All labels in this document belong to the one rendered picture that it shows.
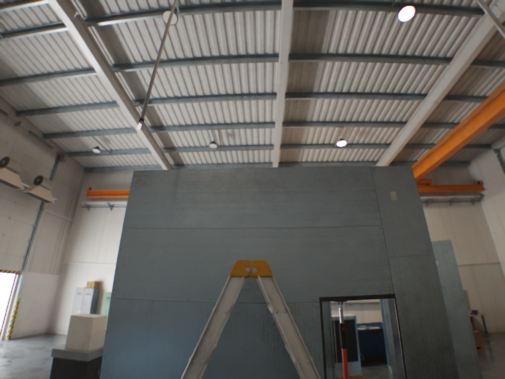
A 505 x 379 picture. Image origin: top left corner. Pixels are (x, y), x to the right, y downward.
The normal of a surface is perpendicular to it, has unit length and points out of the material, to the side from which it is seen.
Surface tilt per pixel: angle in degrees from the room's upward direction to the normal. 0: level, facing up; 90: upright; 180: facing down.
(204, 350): 88
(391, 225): 90
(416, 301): 90
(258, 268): 90
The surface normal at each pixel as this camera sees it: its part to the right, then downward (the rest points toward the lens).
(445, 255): -0.38, -0.36
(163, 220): -0.04, -0.39
